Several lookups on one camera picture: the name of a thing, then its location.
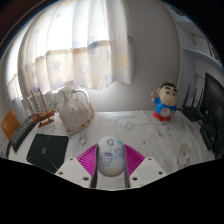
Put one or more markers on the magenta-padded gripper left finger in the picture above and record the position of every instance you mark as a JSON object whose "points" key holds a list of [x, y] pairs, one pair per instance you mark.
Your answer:
{"points": [[75, 168]]}

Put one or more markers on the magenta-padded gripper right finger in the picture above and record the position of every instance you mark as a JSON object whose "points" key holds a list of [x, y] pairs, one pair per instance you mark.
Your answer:
{"points": [[146, 168]]}

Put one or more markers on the white cartoon-print computer mouse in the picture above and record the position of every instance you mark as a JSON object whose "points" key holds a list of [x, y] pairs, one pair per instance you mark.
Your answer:
{"points": [[110, 156]]}

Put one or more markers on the black mouse pad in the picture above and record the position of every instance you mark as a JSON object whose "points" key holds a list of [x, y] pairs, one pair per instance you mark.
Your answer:
{"points": [[46, 151]]}

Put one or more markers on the white printed tablecloth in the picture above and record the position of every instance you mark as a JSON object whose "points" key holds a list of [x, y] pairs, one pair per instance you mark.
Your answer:
{"points": [[150, 136]]}

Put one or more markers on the wooden model sailing ship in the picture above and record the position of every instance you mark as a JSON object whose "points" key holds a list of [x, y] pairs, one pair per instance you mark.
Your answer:
{"points": [[43, 115]]}

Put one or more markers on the black keyboard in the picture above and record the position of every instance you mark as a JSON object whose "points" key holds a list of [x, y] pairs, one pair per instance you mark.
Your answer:
{"points": [[21, 133]]}

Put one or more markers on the cartoon boy figurine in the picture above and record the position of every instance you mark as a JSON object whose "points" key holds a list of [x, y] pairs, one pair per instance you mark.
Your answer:
{"points": [[165, 105]]}

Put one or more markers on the black box under monitor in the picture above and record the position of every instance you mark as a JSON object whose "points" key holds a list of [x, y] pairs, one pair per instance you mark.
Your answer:
{"points": [[208, 135]]}

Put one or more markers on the black router with antennas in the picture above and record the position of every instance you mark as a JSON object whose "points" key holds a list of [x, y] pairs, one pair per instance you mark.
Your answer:
{"points": [[192, 113]]}

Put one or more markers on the orange wooden chair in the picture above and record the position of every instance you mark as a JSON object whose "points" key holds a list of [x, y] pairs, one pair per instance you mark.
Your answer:
{"points": [[9, 124]]}

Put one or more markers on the black monitor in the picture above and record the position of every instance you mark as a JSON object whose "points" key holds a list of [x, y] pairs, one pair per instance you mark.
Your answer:
{"points": [[215, 106]]}

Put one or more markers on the white sheer curtain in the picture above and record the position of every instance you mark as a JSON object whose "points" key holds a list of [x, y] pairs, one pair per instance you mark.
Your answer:
{"points": [[76, 40]]}

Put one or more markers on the white wall shelf unit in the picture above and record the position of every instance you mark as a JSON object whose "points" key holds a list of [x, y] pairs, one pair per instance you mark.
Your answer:
{"points": [[193, 50]]}

